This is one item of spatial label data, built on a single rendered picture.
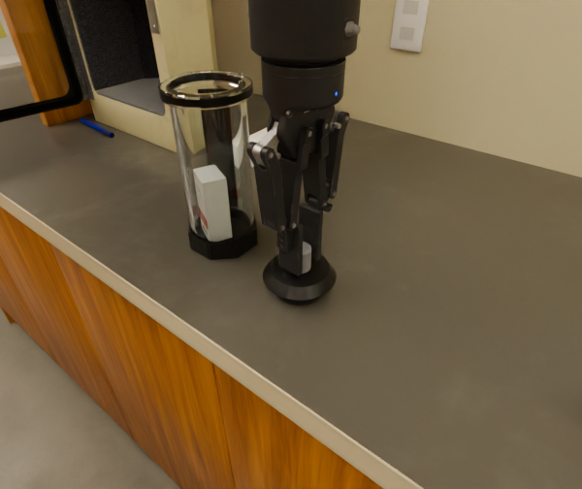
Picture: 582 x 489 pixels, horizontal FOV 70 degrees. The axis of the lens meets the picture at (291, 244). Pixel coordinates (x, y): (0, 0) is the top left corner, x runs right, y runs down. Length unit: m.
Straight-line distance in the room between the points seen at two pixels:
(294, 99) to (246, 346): 0.26
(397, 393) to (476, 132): 0.68
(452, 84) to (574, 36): 0.22
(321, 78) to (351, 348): 0.28
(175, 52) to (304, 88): 0.51
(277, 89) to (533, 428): 0.38
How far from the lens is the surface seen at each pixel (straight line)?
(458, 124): 1.01
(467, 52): 0.98
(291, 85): 0.37
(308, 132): 0.40
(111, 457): 1.56
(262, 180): 0.40
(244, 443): 0.71
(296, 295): 0.49
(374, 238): 0.63
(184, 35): 0.87
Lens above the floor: 1.31
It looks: 37 degrees down
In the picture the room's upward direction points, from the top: straight up
